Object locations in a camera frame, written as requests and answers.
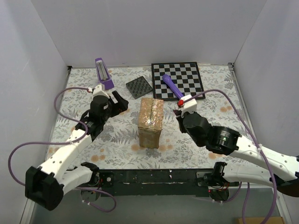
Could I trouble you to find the brown cardboard boxes on floor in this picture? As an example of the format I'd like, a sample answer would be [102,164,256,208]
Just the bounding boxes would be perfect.
[234,217,285,224]

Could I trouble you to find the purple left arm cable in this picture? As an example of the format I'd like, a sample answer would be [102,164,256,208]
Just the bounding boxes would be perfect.
[8,87,117,212]

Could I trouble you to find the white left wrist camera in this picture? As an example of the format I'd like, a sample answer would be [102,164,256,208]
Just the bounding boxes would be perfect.
[87,84,109,98]

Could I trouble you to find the purple capped clear bottle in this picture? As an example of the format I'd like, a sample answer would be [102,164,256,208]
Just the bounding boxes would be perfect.
[95,58,114,90]

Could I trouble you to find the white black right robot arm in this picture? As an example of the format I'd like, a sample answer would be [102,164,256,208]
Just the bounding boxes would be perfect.
[174,110,299,197]

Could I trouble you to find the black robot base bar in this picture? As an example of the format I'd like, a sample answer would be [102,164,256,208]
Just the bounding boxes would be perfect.
[72,161,231,197]

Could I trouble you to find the purple toy microphone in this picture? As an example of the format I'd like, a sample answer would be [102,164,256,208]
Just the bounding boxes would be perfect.
[162,74,183,99]

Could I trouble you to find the brown cardboard express box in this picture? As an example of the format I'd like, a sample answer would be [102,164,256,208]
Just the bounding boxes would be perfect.
[137,98,164,148]

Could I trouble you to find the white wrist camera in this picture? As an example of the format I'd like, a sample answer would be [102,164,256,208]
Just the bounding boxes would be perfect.
[87,84,109,98]
[177,94,197,118]

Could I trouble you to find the grey studded building plate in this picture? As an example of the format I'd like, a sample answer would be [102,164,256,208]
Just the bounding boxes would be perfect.
[126,76,153,99]

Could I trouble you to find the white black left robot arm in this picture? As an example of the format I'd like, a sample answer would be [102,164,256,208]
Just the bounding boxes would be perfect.
[25,91,128,210]

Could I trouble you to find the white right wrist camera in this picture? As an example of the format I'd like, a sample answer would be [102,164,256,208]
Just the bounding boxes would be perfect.
[177,94,197,118]

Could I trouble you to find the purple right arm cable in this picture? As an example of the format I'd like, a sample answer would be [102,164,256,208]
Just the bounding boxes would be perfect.
[184,90,280,224]

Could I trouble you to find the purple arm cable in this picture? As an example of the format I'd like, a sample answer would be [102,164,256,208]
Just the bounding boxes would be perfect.
[184,90,280,224]
[8,87,117,212]

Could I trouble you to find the black white chessboard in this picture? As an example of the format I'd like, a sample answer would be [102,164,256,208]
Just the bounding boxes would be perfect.
[151,62,204,101]

